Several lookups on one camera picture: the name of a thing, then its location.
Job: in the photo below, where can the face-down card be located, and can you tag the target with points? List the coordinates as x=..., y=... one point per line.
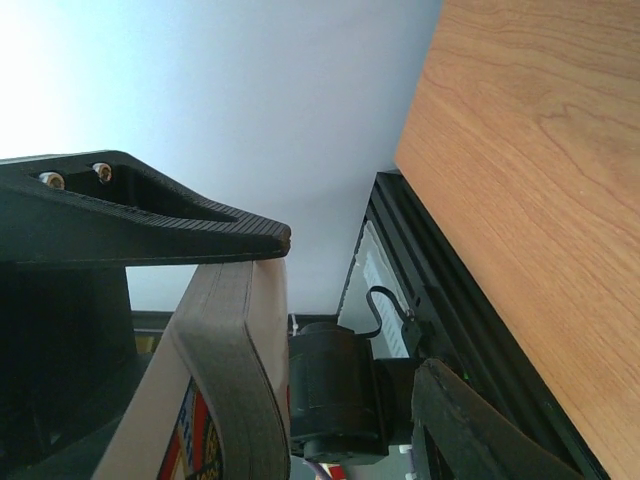
x=167, y=431

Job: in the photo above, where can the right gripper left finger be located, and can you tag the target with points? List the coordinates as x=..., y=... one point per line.
x=243, y=374

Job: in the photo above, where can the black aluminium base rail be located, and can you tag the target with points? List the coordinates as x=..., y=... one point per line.
x=450, y=319

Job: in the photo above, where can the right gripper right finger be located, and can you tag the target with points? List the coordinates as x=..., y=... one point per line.
x=458, y=435

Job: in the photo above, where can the light blue cable duct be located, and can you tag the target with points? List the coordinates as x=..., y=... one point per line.
x=375, y=269

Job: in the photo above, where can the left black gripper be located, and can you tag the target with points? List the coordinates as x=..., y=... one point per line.
x=69, y=363

